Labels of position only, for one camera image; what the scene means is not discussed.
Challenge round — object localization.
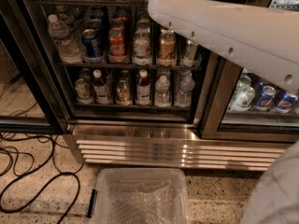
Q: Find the green silver soda can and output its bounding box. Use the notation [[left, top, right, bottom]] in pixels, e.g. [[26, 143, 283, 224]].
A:
[[180, 39, 201, 67]]

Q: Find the green can bottom shelf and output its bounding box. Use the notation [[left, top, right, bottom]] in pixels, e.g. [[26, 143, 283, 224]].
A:
[[75, 78, 93, 104]]

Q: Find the small water bottle left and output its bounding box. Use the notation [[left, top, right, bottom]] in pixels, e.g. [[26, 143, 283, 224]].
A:
[[155, 76, 171, 107]]

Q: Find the gold can bottom shelf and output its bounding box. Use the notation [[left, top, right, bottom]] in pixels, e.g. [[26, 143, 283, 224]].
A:
[[116, 80, 133, 105]]

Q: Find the blue pepsi can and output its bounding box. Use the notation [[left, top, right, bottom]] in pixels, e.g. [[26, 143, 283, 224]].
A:
[[81, 29, 104, 63], [273, 90, 298, 113], [253, 85, 276, 111]]

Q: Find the clear water bottle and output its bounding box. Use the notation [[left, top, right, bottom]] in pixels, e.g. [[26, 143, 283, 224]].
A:
[[48, 14, 83, 63]]

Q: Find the blue Pepsi can far right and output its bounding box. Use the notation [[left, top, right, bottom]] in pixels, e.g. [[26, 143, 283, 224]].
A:
[[273, 90, 298, 113]]

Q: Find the white green soda can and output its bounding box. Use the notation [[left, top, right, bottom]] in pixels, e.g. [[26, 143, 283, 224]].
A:
[[132, 31, 151, 65]]

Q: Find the small water bottle right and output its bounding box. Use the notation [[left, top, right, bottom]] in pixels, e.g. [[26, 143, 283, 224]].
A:
[[175, 75, 195, 107]]

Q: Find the clear plastic storage bin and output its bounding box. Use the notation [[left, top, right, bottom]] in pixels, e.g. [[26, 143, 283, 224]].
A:
[[88, 168, 191, 224]]

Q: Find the gold orange soda can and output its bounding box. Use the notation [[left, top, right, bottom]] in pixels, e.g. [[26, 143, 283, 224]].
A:
[[157, 28, 177, 66]]

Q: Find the white green can right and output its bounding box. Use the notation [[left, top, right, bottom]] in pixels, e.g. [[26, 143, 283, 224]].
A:
[[230, 76, 255, 112]]

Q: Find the open glass fridge door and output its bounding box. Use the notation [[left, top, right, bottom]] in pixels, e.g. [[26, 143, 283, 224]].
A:
[[0, 1, 67, 134]]

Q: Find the stainless fridge vent grille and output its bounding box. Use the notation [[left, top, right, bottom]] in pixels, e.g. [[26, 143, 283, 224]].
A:
[[64, 134, 289, 171]]

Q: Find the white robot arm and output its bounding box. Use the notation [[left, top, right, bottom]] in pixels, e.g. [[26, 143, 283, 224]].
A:
[[146, 0, 299, 224]]

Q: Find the brown tea bottle right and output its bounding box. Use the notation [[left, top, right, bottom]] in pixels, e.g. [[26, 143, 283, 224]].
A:
[[135, 69, 150, 105]]

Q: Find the brown tea bottle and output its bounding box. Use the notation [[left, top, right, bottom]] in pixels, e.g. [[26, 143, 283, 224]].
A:
[[93, 69, 112, 105], [135, 69, 150, 105]]

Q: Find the black floor cable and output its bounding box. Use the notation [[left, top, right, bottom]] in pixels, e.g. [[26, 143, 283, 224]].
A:
[[0, 133, 85, 224]]

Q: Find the small water bottle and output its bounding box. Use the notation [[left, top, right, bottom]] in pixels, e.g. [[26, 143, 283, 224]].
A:
[[175, 75, 195, 107], [155, 76, 171, 107]]

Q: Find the brown tea bottle left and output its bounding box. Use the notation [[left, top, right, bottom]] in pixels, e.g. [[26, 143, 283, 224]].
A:
[[93, 69, 112, 105]]

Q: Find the red Coca-Cola can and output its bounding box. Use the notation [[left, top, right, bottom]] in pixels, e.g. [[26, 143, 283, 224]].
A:
[[108, 29, 129, 63]]

